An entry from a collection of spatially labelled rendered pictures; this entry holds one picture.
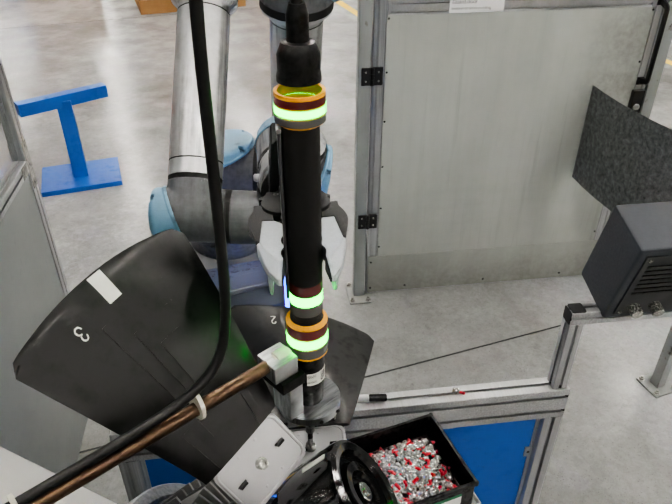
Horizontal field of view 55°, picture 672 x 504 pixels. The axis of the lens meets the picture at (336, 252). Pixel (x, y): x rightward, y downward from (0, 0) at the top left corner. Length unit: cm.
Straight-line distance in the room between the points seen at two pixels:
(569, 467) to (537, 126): 130
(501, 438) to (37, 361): 106
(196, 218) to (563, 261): 246
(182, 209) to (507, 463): 97
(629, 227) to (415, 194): 162
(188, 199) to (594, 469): 186
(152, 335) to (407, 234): 222
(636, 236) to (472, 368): 157
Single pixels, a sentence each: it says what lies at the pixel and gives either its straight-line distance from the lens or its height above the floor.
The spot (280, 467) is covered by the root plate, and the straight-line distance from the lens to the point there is 72.
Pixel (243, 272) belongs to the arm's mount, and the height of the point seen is 105.
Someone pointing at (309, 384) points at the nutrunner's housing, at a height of 131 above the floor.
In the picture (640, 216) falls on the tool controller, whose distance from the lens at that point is 122.
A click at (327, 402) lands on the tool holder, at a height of 127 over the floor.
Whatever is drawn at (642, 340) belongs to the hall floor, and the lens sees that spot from 301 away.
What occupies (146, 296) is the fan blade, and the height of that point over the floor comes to 141.
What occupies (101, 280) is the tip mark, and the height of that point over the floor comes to 144.
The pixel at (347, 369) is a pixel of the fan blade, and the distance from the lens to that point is 91.
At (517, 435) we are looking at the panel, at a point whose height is 71.
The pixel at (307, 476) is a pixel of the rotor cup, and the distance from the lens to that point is 70.
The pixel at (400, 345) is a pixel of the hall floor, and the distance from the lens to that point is 271.
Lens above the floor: 181
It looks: 34 degrees down
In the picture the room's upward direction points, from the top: straight up
